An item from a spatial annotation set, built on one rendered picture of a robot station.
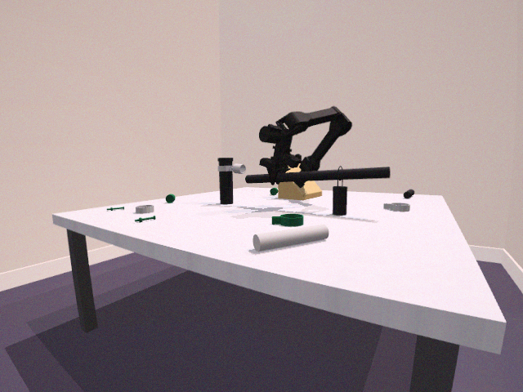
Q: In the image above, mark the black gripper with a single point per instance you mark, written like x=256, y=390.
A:
x=272, y=164

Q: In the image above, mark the grey cup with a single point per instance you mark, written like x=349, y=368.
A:
x=237, y=168

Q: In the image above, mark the white cylinder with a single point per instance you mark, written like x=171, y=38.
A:
x=289, y=237

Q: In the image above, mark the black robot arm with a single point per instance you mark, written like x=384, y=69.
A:
x=297, y=122

